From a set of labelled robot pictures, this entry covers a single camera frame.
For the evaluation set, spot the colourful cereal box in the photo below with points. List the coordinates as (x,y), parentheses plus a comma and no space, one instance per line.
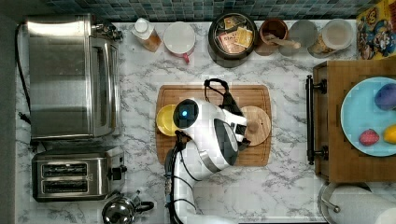
(376,31)

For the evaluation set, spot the wooden cutting board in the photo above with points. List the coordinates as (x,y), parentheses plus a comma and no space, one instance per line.
(244,95)

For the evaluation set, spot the wooden spoon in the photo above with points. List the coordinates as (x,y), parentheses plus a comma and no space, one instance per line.
(283,42)

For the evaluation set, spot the silver two-slot toaster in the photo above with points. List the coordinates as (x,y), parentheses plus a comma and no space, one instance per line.
(77,174)

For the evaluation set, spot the silver toaster oven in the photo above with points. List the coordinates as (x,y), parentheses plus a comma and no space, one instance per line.
(74,77)

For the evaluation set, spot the clear jar white lid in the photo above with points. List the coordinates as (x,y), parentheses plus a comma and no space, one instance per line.
(336,35)

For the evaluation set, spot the purple toy fruit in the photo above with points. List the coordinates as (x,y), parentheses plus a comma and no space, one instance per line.
(385,98)

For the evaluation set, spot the bottle with white cap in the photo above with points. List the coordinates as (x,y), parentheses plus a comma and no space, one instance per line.
(146,34)

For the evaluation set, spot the light blue plate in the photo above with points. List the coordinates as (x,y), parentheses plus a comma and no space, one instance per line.
(359,113)

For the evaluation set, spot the wooden drawer box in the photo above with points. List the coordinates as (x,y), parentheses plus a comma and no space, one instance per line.
(334,158)

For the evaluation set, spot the paper towel roll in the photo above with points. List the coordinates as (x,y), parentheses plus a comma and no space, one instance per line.
(360,206)

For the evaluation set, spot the red and white mug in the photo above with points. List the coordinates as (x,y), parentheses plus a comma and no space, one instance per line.
(179,38)

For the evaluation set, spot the round wooden lid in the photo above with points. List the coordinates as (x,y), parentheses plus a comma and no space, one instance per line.
(258,124)

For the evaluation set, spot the red toy strawberry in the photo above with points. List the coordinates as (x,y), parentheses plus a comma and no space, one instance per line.
(369,137)

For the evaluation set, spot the shiny steel kettle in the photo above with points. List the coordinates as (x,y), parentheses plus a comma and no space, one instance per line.
(124,208)

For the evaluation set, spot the brown wooden utensil cup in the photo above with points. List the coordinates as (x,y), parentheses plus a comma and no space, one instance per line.
(269,30)

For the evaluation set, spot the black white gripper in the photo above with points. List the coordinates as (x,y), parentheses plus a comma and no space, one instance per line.
(235,117)

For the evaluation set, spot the yellow mug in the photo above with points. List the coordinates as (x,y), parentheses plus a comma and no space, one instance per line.
(165,122)

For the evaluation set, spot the yellow toy fruit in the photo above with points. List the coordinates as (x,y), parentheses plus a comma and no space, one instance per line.
(389,135)

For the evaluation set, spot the black canister with packets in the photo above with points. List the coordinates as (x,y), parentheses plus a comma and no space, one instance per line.
(232,37)

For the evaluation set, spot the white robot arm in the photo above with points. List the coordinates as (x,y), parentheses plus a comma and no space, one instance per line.
(209,139)

